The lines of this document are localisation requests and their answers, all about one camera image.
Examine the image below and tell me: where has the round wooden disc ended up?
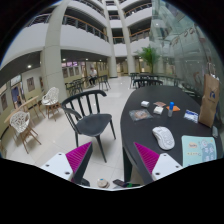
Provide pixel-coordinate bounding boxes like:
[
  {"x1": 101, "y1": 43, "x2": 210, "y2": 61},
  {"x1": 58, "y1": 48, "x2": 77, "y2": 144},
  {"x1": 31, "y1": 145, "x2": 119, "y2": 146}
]
[{"x1": 97, "y1": 178, "x2": 110, "y2": 188}]

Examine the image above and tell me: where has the black oval table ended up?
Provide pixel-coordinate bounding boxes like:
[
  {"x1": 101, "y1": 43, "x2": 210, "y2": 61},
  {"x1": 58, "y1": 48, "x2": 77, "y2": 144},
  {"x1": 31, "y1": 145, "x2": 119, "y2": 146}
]
[{"x1": 120, "y1": 85, "x2": 224, "y2": 186}]

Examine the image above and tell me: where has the black phone on floor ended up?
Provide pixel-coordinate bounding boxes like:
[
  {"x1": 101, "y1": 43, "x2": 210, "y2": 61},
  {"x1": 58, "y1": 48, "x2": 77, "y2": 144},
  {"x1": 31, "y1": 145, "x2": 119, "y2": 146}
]
[{"x1": 113, "y1": 179, "x2": 140, "y2": 188}]

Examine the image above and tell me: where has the brown paper bag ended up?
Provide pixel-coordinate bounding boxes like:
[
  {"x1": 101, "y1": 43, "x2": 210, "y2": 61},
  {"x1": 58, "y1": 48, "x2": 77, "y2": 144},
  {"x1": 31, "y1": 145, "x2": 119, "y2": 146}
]
[{"x1": 199, "y1": 74, "x2": 220, "y2": 127}]

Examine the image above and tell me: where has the orange paper piece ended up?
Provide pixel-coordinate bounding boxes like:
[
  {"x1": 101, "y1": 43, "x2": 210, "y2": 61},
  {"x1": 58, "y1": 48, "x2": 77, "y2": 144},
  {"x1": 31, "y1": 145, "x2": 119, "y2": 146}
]
[{"x1": 173, "y1": 106, "x2": 180, "y2": 112}]

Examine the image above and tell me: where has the white lattice chair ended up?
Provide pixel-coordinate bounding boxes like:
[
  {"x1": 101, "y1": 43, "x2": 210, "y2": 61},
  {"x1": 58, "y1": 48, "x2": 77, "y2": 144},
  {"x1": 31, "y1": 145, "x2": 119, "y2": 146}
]
[
  {"x1": 10, "y1": 111, "x2": 40, "y2": 148},
  {"x1": 42, "y1": 87, "x2": 61, "y2": 115}
]

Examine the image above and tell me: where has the black wooden chair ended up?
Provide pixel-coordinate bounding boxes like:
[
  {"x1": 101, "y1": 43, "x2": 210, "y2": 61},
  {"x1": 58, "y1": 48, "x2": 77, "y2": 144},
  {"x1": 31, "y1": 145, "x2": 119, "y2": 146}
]
[{"x1": 61, "y1": 90, "x2": 115, "y2": 162}]

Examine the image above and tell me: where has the light wooden table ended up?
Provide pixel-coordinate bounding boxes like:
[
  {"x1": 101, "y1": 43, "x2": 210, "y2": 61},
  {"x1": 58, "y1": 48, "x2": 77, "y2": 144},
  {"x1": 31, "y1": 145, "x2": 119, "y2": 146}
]
[{"x1": 5, "y1": 96, "x2": 43, "y2": 123}]

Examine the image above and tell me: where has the small white box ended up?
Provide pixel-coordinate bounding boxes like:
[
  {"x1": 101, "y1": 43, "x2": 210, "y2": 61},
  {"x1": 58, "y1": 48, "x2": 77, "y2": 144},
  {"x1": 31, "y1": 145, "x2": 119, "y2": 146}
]
[{"x1": 141, "y1": 101, "x2": 150, "y2": 108}]

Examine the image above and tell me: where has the blue capped glue stick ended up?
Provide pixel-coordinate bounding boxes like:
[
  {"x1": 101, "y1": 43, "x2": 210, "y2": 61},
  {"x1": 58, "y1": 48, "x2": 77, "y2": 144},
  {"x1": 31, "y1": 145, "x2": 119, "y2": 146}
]
[{"x1": 168, "y1": 102, "x2": 174, "y2": 117}]

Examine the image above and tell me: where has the dark phone on table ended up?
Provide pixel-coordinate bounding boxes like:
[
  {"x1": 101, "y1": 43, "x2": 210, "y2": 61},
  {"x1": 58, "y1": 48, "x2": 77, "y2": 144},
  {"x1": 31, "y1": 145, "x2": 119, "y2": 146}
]
[{"x1": 212, "y1": 126, "x2": 218, "y2": 138}]

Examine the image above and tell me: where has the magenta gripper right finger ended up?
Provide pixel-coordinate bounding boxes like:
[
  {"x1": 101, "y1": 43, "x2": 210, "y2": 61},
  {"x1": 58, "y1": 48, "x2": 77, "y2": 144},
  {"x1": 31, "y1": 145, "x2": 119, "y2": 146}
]
[{"x1": 133, "y1": 141, "x2": 184, "y2": 186}]

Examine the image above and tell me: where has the brown small card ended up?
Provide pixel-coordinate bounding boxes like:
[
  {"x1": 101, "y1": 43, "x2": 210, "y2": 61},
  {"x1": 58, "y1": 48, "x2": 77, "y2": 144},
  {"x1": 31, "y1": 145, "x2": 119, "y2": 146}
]
[{"x1": 154, "y1": 102, "x2": 166, "y2": 107}]

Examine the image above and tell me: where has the clear packaged cookie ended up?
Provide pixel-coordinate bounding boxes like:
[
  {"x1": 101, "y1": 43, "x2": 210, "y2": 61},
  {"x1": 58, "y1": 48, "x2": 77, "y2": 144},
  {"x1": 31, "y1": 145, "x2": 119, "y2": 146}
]
[{"x1": 129, "y1": 109, "x2": 152, "y2": 121}]

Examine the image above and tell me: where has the white lattice chair front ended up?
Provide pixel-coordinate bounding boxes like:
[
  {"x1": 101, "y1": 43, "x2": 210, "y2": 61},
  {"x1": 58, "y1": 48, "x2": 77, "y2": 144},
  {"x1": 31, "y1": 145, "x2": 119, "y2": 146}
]
[{"x1": 10, "y1": 111, "x2": 40, "y2": 148}]

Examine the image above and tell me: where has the white lattice chair back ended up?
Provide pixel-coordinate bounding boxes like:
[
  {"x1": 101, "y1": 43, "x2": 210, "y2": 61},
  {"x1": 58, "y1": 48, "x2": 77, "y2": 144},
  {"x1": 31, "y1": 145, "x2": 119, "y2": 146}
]
[{"x1": 42, "y1": 87, "x2": 61, "y2": 115}]

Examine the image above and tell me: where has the seated person in white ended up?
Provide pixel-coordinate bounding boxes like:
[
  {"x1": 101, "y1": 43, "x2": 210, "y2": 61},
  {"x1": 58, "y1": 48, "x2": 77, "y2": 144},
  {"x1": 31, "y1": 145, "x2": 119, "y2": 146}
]
[{"x1": 89, "y1": 67, "x2": 97, "y2": 86}]

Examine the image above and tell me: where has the green potted palm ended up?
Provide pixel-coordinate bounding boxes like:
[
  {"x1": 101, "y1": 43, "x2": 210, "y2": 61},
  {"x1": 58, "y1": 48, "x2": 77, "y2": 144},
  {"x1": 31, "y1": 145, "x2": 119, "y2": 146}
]
[{"x1": 136, "y1": 46, "x2": 160, "y2": 72}]

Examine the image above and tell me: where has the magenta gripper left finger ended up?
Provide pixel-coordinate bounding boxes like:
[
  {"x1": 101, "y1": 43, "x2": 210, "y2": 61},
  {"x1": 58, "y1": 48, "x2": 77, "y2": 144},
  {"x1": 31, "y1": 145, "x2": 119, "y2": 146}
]
[{"x1": 40, "y1": 141, "x2": 94, "y2": 186}]

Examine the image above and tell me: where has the blue white card pack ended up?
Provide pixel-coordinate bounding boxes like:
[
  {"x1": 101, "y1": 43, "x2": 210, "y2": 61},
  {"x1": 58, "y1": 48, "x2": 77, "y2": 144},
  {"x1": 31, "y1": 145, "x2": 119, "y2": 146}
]
[{"x1": 184, "y1": 110, "x2": 198, "y2": 123}]

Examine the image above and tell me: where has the white square box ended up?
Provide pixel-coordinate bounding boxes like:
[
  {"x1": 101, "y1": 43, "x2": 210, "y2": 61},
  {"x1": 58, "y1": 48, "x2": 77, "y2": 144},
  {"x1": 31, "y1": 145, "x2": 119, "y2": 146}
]
[{"x1": 153, "y1": 106, "x2": 163, "y2": 115}]

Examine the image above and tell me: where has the white computer mouse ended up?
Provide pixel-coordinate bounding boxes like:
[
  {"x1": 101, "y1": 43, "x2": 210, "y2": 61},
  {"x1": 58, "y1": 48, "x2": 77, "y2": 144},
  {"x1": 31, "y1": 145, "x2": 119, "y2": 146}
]
[{"x1": 152, "y1": 126, "x2": 175, "y2": 150}]

